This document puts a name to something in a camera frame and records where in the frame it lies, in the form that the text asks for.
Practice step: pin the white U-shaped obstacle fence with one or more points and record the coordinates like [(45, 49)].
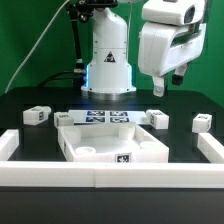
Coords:
[(103, 175)]

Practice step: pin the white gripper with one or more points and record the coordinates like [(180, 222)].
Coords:
[(158, 55)]

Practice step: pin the white marker tag sheet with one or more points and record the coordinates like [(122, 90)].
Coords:
[(106, 116)]

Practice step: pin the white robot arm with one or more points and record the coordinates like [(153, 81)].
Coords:
[(109, 75)]

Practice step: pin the white square tabletop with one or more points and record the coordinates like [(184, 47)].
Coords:
[(113, 143)]

